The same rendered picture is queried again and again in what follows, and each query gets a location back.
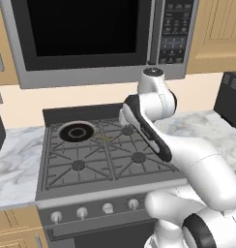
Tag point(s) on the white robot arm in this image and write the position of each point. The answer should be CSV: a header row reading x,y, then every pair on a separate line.
x,y
200,168

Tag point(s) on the grey gas stove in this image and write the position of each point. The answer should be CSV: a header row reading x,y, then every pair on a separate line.
x,y
91,190

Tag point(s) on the black appliance with vents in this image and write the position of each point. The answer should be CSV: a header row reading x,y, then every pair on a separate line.
x,y
229,97

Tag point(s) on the light wood panelled cupboard door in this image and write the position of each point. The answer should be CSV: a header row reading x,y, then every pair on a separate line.
x,y
220,29

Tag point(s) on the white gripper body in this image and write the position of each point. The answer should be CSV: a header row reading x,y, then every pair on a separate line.
x,y
124,117

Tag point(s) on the grey microwave oven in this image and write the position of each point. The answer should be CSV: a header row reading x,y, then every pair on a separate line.
x,y
91,77

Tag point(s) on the black round pan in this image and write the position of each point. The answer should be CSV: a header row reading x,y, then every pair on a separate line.
x,y
76,131

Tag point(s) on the black microwave door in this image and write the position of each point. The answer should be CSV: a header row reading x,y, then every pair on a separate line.
x,y
84,29

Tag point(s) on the light wood drawer front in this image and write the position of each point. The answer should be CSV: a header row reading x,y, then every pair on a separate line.
x,y
16,227

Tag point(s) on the black oven door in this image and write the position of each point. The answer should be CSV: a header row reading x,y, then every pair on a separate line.
x,y
113,238

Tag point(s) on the white stove knob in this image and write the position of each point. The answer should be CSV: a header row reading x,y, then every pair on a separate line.
x,y
56,217
107,208
133,203
82,212

